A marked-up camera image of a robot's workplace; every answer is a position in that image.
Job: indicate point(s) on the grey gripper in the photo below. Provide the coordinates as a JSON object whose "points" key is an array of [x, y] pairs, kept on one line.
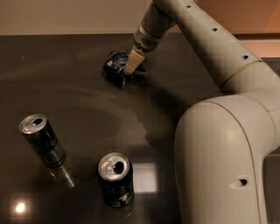
{"points": [[146, 42]]}

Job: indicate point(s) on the blue chip bag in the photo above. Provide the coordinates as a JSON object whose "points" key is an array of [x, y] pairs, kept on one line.
{"points": [[114, 69]]}

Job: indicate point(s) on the tall slim silver blue can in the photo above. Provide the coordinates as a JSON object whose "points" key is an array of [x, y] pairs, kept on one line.
{"points": [[39, 133]]}

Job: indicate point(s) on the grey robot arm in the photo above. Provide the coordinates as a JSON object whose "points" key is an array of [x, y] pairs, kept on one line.
{"points": [[220, 143]]}

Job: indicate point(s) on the short dark blue can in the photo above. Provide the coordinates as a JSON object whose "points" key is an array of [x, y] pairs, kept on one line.
{"points": [[115, 176]]}

